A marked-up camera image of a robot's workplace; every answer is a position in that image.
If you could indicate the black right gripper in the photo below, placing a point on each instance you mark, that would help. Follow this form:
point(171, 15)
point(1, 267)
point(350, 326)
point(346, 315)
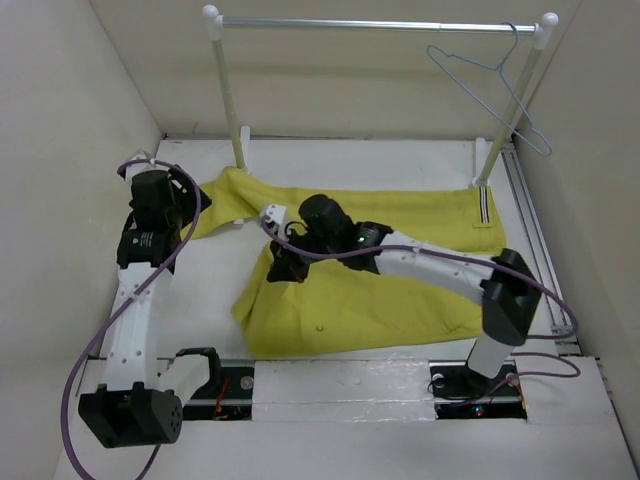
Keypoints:
point(286, 264)

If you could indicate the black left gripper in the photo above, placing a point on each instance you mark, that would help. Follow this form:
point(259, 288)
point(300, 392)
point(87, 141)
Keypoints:
point(185, 190)

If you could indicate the yellow-green trousers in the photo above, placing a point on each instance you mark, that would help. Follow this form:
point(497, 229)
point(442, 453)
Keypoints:
point(337, 309)

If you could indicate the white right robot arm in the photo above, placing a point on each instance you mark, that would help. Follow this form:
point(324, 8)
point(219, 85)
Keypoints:
point(502, 286)

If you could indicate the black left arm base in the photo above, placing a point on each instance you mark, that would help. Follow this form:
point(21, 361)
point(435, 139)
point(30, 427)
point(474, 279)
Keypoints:
point(231, 399)

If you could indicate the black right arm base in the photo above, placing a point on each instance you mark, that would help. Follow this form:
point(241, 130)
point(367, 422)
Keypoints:
point(462, 394)

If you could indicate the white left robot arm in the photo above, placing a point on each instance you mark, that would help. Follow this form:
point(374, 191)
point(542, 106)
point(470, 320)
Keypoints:
point(135, 404)

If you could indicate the white and silver clothes rack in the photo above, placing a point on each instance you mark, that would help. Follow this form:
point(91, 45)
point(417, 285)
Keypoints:
point(353, 79)

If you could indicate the aluminium rail at right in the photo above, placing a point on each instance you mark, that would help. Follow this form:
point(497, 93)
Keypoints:
point(541, 263)

